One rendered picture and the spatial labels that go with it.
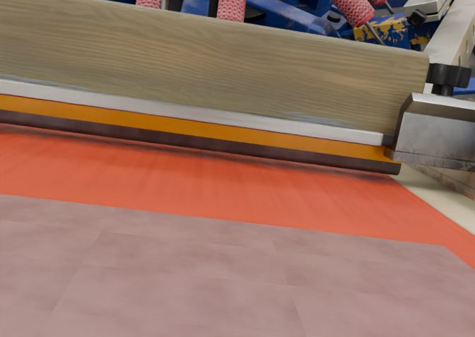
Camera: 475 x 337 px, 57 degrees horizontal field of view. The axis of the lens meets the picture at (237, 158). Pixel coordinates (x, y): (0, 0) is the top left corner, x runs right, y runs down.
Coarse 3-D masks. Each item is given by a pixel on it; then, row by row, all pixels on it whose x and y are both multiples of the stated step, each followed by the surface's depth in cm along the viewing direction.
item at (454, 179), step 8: (416, 168) 44; (424, 168) 42; (432, 168) 41; (440, 168) 39; (432, 176) 41; (440, 176) 39; (448, 176) 38; (456, 176) 37; (464, 176) 36; (472, 176) 35; (448, 184) 38; (456, 184) 37; (464, 184) 36; (472, 184) 35; (464, 192) 36; (472, 192) 35
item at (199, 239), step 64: (128, 192) 24; (192, 192) 26; (256, 192) 28; (320, 192) 30; (384, 192) 33; (128, 256) 17; (192, 256) 17; (256, 256) 18; (320, 256) 19; (384, 256) 20; (448, 256) 22; (64, 320) 12; (128, 320) 13; (192, 320) 13; (256, 320) 14; (320, 320) 14; (384, 320) 15; (448, 320) 16
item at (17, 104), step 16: (0, 96) 33; (32, 112) 33; (48, 112) 33; (64, 112) 33; (80, 112) 33; (96, 112) 33; (112, 112) 34; (128, 112) 34; (144, 128) 34; (160, 128) 34; (176, 128) 34; (192, 128) 34; (208, 128) 34; (224, 128) 34; (240, 128) 34; (272, 144) 35; (288, 144) 35; (304, 144) 35; (320, 144) 35; (336, 144) 35; (352, 144) 35; (384, 160) 36
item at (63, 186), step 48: (0, 144) 30; (48, 144) 32; (96, 144) 34; (144, 144) 36; (0, 192) 21; (48, 192) 22; (96, 192) 23; (0, 240) 16; (48, 240) 17; (0, 288) 13; (48, 288) 14; (0, 336) 11
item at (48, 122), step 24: (0, 120) 33; (24, 120) 33; (48, 120) 33; (72, 120) 33; (168, 144) 34; (192, 144) 34; (216, 144) 35; (240, 144) 35; (360, 168) 36; (384, 168) 36
